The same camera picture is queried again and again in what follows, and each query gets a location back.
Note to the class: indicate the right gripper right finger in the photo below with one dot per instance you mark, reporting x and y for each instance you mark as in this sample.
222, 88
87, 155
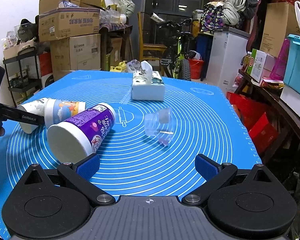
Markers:
245, 204

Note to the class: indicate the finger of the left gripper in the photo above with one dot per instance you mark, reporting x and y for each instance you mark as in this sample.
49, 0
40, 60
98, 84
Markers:
14, 114

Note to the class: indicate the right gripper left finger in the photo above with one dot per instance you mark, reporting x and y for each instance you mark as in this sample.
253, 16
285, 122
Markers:
51, 203

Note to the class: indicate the white ink-print paper cup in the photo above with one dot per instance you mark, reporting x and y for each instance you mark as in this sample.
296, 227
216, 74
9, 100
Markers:
36, 107

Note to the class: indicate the blue cartoon paper cup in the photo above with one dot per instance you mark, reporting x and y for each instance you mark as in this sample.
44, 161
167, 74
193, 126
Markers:
57, 111

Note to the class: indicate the purple paper cup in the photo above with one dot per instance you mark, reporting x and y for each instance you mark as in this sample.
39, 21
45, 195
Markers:
79, 136

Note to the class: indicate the clear plastic cup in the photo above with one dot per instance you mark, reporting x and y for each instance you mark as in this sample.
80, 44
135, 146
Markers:
160, 125

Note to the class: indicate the black shelf rack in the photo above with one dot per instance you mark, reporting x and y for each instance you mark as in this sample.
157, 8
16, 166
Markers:
21, 82

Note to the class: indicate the open top cardboard box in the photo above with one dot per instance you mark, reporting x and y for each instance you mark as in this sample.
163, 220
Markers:
60, 19

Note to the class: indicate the large lower cardboard box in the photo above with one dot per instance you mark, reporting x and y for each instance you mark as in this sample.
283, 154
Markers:
75, 53

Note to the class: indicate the dark wooden side table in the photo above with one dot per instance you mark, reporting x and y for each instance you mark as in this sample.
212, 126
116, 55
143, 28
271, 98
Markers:
290, 120

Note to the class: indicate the blue silicone baking mat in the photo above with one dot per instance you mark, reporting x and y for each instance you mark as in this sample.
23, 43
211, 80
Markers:
131, 162

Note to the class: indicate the teal plastic storage bin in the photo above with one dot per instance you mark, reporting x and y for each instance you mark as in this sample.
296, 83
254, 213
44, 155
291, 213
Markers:
292, 73

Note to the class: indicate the white tissue box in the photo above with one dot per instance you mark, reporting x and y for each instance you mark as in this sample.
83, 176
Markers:
147, 84

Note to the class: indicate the white green carton box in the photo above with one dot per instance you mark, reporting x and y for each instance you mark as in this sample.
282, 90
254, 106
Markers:
256, 64

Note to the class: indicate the wooden chair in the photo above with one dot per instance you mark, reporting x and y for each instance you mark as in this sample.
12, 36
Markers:
150, 42

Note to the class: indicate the red bucket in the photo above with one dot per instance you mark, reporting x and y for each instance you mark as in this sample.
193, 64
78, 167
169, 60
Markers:
196, 68

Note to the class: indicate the white chest freezer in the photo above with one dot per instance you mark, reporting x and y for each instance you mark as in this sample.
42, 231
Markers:
227, 52

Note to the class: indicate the black green bicycle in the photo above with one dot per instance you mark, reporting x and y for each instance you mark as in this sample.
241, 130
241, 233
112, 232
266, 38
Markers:
174, 53

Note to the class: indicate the tall brown cardboard box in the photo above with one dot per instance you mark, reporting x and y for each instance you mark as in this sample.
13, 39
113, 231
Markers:
279, 23

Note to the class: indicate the floral purple bag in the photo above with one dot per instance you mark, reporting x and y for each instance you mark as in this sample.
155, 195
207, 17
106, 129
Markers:
211, 18

